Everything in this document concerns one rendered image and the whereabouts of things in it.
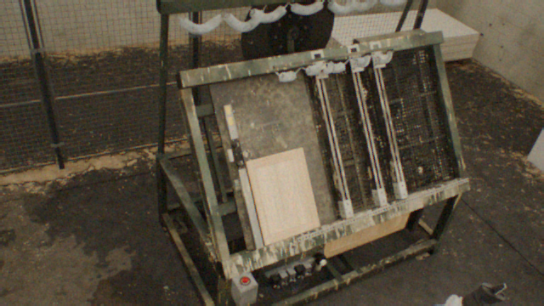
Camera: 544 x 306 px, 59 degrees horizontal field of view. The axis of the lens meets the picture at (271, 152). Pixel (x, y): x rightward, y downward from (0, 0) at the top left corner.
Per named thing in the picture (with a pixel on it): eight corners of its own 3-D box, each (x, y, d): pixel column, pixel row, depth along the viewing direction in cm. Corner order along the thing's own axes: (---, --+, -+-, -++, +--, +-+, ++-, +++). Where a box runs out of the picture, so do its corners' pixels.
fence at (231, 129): (254, 248, 316) (257, 249, 312) (221, 106, 311) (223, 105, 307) (261, 246, 318) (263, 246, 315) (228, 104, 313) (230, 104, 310)
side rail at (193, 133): (216, 259, 310) (222, 262, 301) (176, 92, 305) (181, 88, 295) (224, 256, 313) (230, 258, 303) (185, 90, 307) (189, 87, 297)
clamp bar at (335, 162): (339, 218, 346) (359, 221, 324) (303, 55, 339) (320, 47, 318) (350, 214, 350) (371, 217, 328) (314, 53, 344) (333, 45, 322)
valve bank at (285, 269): (267, 305, 319) (271, 283, 304) (257, 289, 328) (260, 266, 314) (329, 280, 340) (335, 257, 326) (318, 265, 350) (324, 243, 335)
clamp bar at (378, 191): (372, 206, 359) (394, 208, 338) (338, 49, 353) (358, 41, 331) (383, 202, 364) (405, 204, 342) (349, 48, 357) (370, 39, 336)
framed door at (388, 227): (320, 257, 397) (321, 259, 396) (331, 210, 364) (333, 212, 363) (402, 226, 437) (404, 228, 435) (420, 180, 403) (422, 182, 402)
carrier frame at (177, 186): (219, 347, 353) (224, 274, 303) (158, 222, 445) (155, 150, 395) (436, 252, 449) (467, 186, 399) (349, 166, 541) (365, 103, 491)
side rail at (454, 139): (450, 178, 403) (460, 178, 393) (422, 48, 397) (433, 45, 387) (456, 176, 406) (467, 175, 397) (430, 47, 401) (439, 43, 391)
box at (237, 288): (238, 310, 293) (240, 291, 282) (230, 295, 301) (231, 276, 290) (256, 303, 298) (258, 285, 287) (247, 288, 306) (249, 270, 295)
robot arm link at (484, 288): (507, 305, 206) (486, 316, 214) (502, 286, 213) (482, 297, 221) (484, 296, 203) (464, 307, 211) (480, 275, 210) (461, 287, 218)
